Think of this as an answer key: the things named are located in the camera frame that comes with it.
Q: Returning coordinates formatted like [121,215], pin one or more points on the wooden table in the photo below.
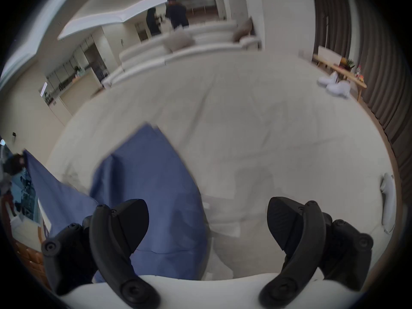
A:
[346,71]

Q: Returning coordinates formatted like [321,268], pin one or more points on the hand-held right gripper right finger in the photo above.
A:
[309,243]

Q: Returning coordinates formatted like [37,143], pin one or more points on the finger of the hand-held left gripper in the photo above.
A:
[14,165]

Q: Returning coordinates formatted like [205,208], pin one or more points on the white hand controller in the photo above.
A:
[388,201]

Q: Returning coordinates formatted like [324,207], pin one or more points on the bed with beige sheet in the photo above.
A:
[241,124]

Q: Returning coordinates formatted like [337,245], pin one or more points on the beige cushion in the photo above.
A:
[243,29]
[177,40]

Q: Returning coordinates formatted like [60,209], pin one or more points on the white bunched cloth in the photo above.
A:
[338,87]

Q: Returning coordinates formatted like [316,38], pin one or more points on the white sofa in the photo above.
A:
[199,48]

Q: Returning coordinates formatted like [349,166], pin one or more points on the brown curtain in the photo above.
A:
[373,76]

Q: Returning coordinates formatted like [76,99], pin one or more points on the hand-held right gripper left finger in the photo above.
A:
[109,253]

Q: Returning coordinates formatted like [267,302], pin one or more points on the kitchen counter with cabinets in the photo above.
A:
[69,90]

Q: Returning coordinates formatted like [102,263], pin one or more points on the blue garment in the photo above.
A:
[154,188]

